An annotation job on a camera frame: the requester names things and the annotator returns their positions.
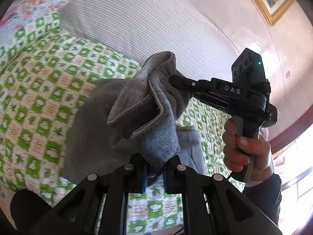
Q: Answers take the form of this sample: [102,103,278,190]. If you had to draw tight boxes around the grey fleece pants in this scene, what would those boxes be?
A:
[63,52,205,185]

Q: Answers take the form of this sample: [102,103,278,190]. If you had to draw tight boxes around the dark sleeve right forearm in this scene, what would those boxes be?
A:
[242,174,282,225]

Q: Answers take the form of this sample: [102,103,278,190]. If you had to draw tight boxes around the green white patterned bedsheet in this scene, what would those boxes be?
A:
[1,28,230,234]

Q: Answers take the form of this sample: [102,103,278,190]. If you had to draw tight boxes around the floral pink pillow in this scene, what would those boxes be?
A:
[0,0,71,45]

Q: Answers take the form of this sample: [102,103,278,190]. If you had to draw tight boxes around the green patterned folded quilt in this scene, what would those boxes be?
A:
[1,12,60,67]

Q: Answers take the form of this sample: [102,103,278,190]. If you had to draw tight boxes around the person's right hand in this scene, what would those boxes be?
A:
[222,120,274,181]

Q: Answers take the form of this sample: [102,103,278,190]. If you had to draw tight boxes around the white striped bolster pillow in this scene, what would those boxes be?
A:
[60,0,238,67]

